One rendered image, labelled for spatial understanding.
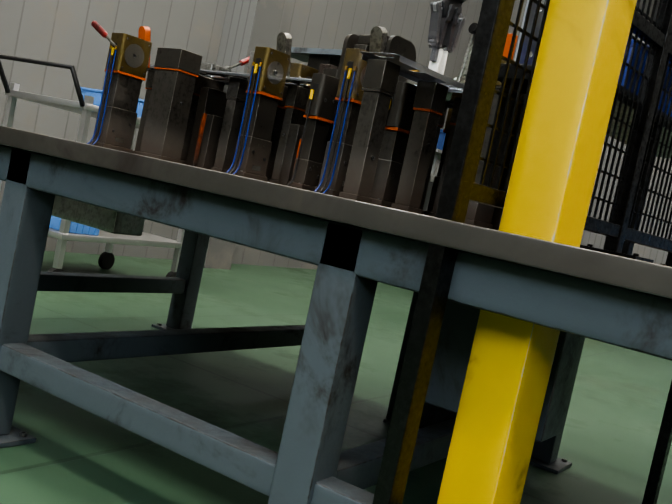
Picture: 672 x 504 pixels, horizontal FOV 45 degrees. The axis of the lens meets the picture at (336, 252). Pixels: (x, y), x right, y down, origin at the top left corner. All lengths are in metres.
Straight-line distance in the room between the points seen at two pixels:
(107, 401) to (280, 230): 0.53
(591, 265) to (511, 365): 0.24
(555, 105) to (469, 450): 0.55
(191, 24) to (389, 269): 4.84
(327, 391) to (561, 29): 0.68
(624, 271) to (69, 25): 4.53
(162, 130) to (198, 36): 3.61
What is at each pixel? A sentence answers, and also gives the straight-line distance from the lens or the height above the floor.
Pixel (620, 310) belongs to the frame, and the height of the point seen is 0.63.
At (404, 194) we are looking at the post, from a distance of 1.81.
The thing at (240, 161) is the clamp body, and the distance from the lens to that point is 2.18.
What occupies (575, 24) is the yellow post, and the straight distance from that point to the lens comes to 1.33.
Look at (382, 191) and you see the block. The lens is 1.84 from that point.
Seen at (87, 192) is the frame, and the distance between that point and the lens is 1.75.
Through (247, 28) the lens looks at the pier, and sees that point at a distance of 6.11.
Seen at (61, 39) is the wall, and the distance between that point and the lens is 5.29.
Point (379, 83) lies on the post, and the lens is 1.67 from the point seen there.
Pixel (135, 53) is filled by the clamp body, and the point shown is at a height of 1.01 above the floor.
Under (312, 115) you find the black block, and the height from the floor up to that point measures 0.89.
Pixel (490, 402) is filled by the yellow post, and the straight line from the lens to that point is 1.31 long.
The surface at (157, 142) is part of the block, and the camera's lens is 2.50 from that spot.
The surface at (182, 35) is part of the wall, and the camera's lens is 5.96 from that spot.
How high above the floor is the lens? 0.70
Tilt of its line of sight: 4 degrees down
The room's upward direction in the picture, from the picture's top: 12 degrees clockwise
